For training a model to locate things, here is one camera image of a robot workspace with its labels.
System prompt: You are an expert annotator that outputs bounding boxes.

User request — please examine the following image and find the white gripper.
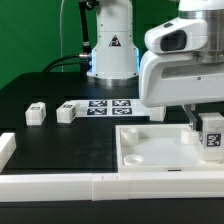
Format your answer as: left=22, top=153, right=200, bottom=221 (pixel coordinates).
left=139, top=18, right=224, bottom=132

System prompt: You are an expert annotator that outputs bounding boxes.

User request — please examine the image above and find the white square tabletop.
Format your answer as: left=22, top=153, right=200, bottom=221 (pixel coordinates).
left=116, top=124, right=224, bottom=173

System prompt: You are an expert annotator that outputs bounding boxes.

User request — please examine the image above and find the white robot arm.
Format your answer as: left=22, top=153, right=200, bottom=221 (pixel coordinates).
left=79, top=0, right=224, bottom=131

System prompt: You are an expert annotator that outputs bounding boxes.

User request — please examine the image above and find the white marker base plate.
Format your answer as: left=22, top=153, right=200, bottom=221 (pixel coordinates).
left=71, top=99, right=150, bottom=117

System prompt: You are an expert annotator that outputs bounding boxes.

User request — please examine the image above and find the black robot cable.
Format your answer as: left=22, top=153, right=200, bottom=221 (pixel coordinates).
left=42, top=54, right=92, bottom=73

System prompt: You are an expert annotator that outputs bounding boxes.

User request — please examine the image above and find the white U-shaped fence wall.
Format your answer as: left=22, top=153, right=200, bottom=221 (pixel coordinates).
left=0, top=133, right=224, bottom=202

